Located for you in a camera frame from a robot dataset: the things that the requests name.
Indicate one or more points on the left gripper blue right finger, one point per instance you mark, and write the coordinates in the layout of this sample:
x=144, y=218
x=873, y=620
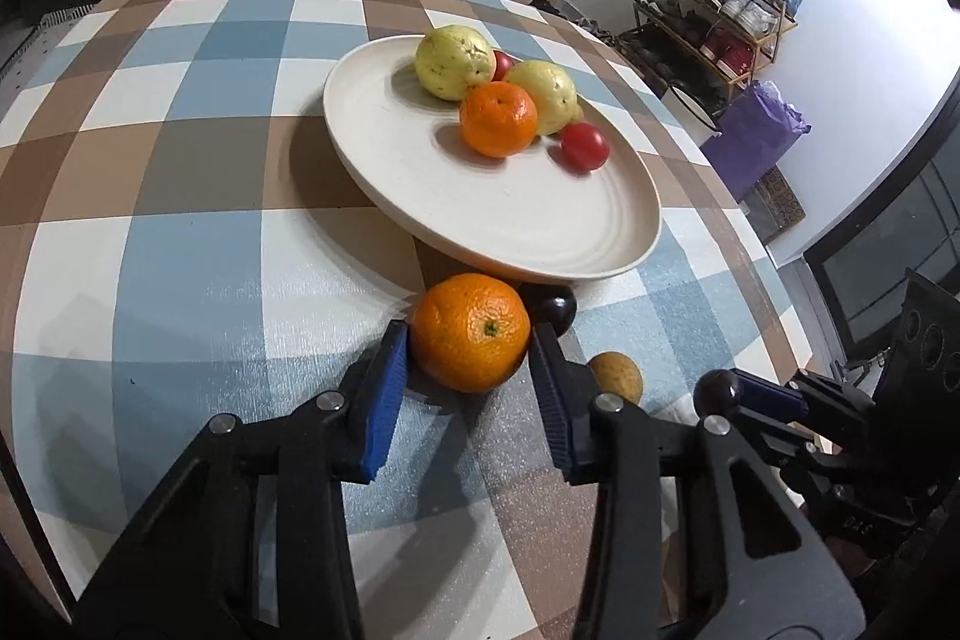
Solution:
x=564, y=393

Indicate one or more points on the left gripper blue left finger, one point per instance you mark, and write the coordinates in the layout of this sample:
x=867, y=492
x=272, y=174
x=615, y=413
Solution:
x=374, y=387

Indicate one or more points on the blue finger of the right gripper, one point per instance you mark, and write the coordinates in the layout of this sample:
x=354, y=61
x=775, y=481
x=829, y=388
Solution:
x=781, y=446
x=769, y=399

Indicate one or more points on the brown longan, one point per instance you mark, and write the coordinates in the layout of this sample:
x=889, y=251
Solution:
x=618, y=374

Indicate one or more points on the dark cherry plum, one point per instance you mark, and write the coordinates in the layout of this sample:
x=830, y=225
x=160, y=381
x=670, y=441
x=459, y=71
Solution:
x=554, y=304

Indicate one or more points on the orange tangerine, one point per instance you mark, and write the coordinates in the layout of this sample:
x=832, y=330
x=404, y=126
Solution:
x=498, y=119
x=470, y=333

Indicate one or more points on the red tomato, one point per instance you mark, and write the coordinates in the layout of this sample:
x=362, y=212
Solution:
x=503, y=62
x=585, y=147

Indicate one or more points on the yellow-green guava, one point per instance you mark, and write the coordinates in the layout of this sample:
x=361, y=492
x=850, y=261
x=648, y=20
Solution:
x=552, y=91
x=452, y=59

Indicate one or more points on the red tomato front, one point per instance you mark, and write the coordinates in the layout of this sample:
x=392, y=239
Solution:
x=503, y=62

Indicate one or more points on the cream round plate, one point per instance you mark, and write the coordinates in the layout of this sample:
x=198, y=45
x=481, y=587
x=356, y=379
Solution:
x=531, y=217

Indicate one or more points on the brown doormat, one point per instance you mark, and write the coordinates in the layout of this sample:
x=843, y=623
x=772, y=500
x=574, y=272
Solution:
x=771, y=206

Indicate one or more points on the purple bag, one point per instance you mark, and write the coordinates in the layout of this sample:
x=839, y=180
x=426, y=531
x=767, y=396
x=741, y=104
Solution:
x=756, y=130

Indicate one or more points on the white waste bin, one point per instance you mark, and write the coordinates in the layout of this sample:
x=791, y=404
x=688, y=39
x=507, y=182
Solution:
x=690, y=114

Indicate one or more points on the wooden shoe rack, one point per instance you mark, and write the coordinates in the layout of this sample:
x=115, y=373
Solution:
x=708, y=51

